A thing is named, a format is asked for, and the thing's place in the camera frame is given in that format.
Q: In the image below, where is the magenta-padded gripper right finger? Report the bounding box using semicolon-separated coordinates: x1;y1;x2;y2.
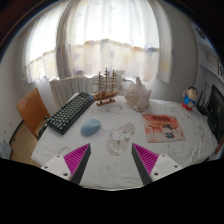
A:
131;143;183;186

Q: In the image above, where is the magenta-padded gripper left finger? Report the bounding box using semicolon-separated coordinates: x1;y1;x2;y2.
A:
41;143;92;185

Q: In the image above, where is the light blue computer mouse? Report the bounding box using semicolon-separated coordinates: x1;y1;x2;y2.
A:
80;118;102;137

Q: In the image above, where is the white printed tablecloth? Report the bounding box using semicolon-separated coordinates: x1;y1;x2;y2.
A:
30;94;222;191

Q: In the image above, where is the dark mechanical keyboard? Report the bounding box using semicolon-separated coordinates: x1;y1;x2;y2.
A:
45;91;96;136

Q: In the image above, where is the large white conch shell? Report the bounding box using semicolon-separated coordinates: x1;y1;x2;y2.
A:
124;76;153;113

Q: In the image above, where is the wooden chair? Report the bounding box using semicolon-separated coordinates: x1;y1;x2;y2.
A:
15;87;51;141

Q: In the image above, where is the wooden model sailing ship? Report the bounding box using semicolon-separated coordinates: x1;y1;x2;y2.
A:
92;67;124;107

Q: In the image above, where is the cartoon boy figurine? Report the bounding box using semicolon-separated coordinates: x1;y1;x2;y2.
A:
181;86;198;112

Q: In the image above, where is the black router with antennas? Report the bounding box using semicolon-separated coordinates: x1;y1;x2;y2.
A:
196;83;213;118

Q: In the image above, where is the sheer star-print curtain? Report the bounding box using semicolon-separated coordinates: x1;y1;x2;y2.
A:
21;0;174;84

